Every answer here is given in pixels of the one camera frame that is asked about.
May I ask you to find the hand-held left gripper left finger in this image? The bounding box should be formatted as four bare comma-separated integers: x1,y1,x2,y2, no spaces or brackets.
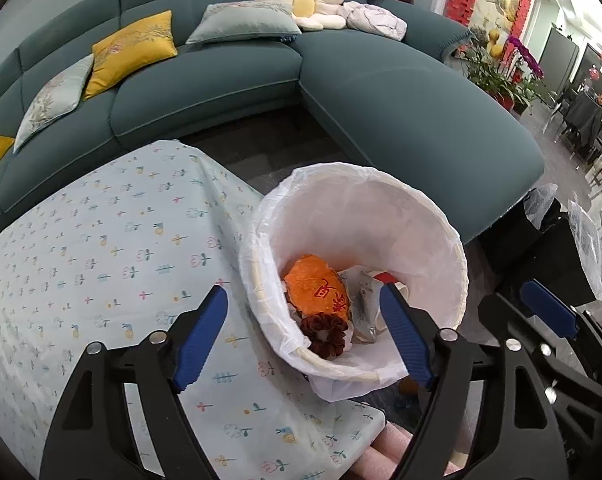
40,285,229,480

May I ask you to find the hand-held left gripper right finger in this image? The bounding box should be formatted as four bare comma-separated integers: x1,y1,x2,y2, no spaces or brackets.
379,282,564,480

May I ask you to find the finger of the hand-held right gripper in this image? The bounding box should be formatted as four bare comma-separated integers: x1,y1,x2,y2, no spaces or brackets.
520,280,602,361
478,292,602,406

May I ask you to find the grey foil packet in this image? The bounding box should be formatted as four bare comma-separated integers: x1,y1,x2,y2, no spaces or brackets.
351,270,389,345

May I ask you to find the brown scrunchie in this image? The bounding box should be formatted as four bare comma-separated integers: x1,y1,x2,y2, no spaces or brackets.
300,312,349,360

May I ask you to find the orange plastic bag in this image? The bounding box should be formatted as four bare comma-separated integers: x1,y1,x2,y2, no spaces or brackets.
282,255,354,322

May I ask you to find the waste bin with white liner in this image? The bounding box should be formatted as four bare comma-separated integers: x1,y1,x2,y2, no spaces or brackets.
238,161,469,403

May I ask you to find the black bin with clear bag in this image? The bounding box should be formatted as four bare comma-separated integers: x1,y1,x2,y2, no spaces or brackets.
478,182,602,306

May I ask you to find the floral printed tablecloth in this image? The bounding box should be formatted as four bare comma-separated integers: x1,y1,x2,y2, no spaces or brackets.
0,140,386,480

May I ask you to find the dark dining chair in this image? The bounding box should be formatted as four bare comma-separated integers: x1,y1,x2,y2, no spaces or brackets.
556,90,602,161

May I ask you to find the teal fabric sofa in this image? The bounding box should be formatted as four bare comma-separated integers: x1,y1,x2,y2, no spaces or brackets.
0,0,544,261

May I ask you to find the purple orchid plant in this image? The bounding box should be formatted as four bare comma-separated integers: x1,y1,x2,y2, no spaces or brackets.
501,35,547,111

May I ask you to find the green potted plant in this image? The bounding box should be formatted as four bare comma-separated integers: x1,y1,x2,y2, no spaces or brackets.
461,25,522,106

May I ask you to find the grey-green embroidered cushion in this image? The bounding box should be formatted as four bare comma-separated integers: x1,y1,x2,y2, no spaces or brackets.
13,53,96,154
186,1,303,46

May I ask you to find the red hanging decoration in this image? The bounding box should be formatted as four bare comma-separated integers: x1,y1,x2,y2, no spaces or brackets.
511,0,539,41

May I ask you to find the white quilted cushion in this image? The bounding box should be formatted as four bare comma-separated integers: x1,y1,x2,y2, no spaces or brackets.
338,1,408,42

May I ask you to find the white flower-shaped cushion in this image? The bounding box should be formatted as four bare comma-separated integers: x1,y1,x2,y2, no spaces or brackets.
253,0,349,33

